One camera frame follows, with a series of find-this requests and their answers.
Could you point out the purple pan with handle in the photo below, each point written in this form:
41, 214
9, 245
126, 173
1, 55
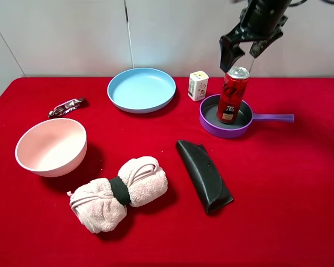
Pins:
209, 121

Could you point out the red tablecloth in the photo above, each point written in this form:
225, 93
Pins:
280, 175

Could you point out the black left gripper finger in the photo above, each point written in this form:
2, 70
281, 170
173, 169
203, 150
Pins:
230, 52

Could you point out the red soda can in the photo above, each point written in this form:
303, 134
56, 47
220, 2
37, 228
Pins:
235, 83

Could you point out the small white milk carton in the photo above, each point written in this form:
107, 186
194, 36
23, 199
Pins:
198, 82

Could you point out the pink rolled towel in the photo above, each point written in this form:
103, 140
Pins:
98, 210

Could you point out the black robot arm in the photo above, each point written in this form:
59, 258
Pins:
261, 23

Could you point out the blue round plate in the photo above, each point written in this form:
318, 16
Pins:
141, 90

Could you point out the pink bowl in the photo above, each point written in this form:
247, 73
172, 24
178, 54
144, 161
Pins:
52, 148

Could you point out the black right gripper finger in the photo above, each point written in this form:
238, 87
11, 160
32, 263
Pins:
258, 47

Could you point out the black towel band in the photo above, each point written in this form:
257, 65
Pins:
120, 191

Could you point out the chocolate bar wrapper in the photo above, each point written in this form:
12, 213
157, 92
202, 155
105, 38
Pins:
66, 107

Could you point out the black glasses case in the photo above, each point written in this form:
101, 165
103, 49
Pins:
207, 180

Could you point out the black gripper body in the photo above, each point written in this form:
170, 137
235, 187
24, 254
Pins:
259, 20

